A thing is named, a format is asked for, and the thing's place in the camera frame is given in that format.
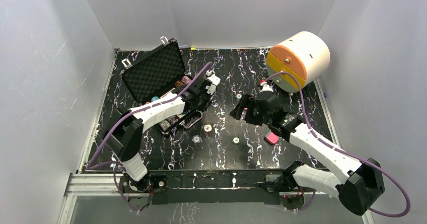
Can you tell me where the blue orange chip row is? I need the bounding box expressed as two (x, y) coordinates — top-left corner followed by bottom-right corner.
(151, 96), (160, 102)

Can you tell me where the aluminium rail frame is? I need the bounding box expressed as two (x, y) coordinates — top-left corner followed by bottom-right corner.
(58, 173), (118, 223)

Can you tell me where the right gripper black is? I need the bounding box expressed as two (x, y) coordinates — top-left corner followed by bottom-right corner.
(230, 94), (271, 126)

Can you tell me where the blue white poker chip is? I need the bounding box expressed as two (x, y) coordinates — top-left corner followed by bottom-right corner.
(192, 135), (201, 143)

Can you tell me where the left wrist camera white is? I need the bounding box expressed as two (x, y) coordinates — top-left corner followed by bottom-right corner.
(205, 70), (221, 95)

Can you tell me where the round orange yellow drawer cabinet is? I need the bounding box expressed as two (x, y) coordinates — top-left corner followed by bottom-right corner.
(265, 31), (331, 93)

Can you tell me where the purple green chip row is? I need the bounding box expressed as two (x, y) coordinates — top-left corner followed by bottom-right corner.
(181, 76), (192, 86)

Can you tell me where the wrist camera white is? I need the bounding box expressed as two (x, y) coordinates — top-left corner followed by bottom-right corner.
(260, 80), (273, 93)
(205, 70), (221, 95)

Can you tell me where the pink dealer button block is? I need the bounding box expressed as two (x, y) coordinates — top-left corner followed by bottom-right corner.
(264, 132), (279, 145)

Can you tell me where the red white poker chip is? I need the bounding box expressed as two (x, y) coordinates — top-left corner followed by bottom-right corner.
(203, 124), (212, 132)

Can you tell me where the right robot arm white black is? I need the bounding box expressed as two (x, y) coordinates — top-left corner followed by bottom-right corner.
(230, 91), (385, 215)

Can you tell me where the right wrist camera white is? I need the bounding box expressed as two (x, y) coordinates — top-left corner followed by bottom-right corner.
(260, 80), (273, 93)

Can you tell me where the black poker chip case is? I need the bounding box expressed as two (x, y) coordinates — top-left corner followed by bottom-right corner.
(121, 37), (209, 134)

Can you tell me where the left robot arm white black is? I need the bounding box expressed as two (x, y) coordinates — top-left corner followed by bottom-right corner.
(103, 75), (221, 192)

